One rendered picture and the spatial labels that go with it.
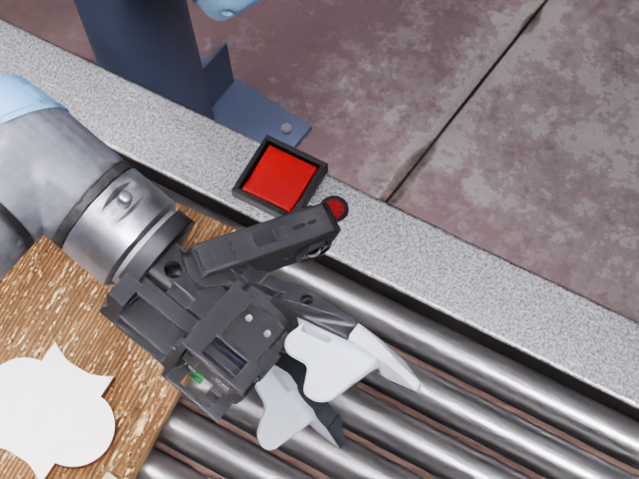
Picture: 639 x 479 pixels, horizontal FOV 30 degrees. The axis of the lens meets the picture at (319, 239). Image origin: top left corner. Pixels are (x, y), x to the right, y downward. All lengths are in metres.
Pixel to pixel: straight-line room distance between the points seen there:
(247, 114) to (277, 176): 1.10
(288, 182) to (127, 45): 0.68
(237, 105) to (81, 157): 1.58
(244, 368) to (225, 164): 0.55
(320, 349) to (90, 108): 0.65
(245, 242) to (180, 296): 0.06
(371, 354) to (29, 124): 0.27
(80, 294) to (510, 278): 0.44
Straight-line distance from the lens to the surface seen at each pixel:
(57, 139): 0.81
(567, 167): 2.35
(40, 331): 1.24
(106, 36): 1.89
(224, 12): 1.03
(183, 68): 2.01
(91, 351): 1.22
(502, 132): 2.37
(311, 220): 0.85
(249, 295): 0.80
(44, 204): 0.81
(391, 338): 1.22
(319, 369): 0.77
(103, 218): 0.80
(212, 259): 0.81
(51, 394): 1.20
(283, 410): 0.88
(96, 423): 1.19
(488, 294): 1.24
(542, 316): 1.24
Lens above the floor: 2.07
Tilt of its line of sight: 66 degrees down
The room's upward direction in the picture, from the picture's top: 5 degrees counter-clockwise
